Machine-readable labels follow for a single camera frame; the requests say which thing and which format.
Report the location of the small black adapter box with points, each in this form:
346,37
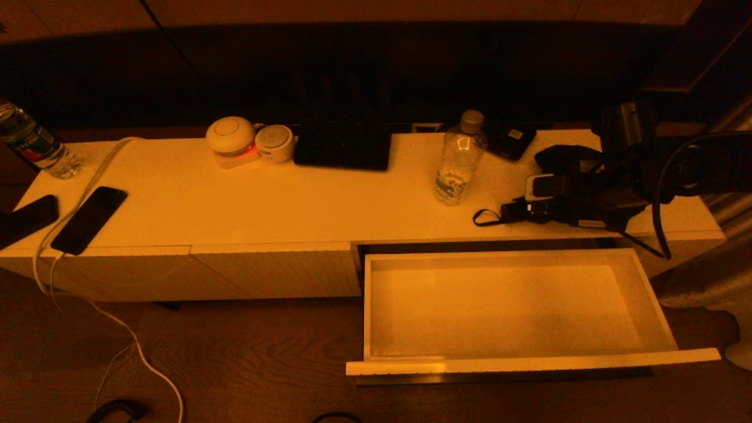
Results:
510,141

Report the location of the black smartphone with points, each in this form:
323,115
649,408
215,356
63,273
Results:
88,218
23,218

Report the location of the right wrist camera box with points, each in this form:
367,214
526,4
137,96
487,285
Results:
540,187

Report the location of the pale pleated curtain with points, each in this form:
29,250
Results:
705,282

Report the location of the small white round speaker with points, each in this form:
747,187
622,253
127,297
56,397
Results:
274,143

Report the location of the white ribbed drawer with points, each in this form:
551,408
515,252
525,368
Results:
499,305

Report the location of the black umbrella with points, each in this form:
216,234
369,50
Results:
514,212

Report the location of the labelled plastic water bottle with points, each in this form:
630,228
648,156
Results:
32,144

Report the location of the flat black set-top box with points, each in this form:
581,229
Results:
342,147

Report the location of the white ribbed cabinet door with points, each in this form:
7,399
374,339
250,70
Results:
117,273
282,270

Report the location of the long white low cabinet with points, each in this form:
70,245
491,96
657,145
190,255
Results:
294,205

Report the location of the clear bottle with grey cap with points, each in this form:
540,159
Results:
458,164

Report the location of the wall socket plate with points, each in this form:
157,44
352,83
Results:
426,126

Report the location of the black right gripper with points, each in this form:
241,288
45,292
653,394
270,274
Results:
599,197

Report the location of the large white round device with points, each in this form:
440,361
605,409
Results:
230,136

